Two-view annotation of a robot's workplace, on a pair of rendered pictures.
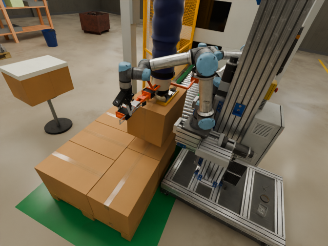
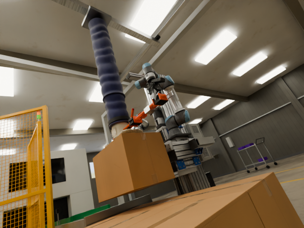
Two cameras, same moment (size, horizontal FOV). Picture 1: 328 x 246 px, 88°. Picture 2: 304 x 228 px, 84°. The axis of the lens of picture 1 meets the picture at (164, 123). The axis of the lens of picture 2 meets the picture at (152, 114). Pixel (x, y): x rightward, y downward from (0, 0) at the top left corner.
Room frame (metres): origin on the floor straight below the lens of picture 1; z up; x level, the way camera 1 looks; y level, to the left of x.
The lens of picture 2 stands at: (0.61, 1.33, 0.65)
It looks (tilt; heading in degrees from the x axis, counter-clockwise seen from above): 23 degrees up; 294
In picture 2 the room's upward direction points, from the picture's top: 18 degrees counter-clockwise
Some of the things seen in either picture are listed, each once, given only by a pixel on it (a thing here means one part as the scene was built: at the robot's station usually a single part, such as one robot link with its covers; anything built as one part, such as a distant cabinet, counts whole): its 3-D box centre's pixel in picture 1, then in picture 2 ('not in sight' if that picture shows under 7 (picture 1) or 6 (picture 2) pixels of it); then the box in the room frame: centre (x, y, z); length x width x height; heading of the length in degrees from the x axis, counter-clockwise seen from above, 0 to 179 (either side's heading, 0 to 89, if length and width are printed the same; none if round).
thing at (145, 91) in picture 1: (148, 92); (135, 121); (1.30, 0.16, 1.20); 0.10 x 0.08 x 0.06; 69
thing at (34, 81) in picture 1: (40, 79); not in sight; (2.01, 1.69, 0.82); 0.60 x 0.40 x 0.40; 155
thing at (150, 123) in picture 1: (158, 110); (130, 167); (1.53, 0.08, 0.88); 0.60 x 0.40 x 0.40; 159
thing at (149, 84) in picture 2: (126, 94); (153, 86); (1.00, 0.27, 1.34); 0.09 x 0.08 x 0.12; 159
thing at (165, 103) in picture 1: (168, 94); not in sight; (1.50, -0.01, 1.10); 0.34 x 0.10 x 0.05; 159
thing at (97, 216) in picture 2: not in sight; (122, 207); (1.80, -0.03, 0.58); 0.70 x 0.03 x 0.06; 71
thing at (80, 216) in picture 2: not in sight; (89, 213); (3.15, -0.79, 0.60); 1.60 x 0.11 x 0.09; 161
